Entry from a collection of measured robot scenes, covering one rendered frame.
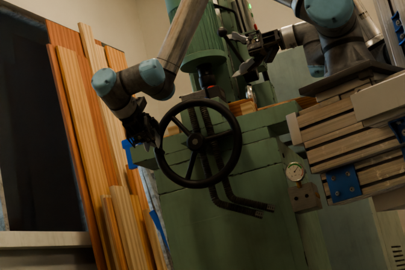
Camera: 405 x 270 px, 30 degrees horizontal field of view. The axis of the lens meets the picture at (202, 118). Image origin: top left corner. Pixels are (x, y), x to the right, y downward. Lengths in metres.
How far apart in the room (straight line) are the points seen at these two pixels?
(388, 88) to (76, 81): 2.77
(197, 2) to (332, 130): 0.55
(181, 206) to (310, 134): 0.65
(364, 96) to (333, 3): 0.26
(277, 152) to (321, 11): 0.68
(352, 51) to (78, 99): 2.49
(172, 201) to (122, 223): 1.46
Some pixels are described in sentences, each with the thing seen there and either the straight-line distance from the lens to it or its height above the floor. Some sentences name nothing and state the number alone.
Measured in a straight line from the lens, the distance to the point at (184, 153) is 2.57.
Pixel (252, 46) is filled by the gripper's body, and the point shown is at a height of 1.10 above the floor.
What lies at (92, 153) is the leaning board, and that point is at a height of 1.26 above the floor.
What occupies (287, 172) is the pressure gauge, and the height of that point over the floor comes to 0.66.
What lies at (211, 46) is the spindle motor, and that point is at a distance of 2.73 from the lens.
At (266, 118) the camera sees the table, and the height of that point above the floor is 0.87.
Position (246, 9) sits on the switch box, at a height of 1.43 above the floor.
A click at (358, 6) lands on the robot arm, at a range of 2.66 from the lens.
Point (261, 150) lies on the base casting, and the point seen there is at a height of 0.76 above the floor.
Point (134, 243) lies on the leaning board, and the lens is 4.05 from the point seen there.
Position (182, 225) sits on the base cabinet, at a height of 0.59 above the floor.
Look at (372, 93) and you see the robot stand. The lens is 1.87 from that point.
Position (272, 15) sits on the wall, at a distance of 5.32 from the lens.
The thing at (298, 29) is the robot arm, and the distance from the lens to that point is 2.51.
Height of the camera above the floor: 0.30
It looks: 14 degrees up
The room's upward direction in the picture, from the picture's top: 13 degrees counter-clockwise
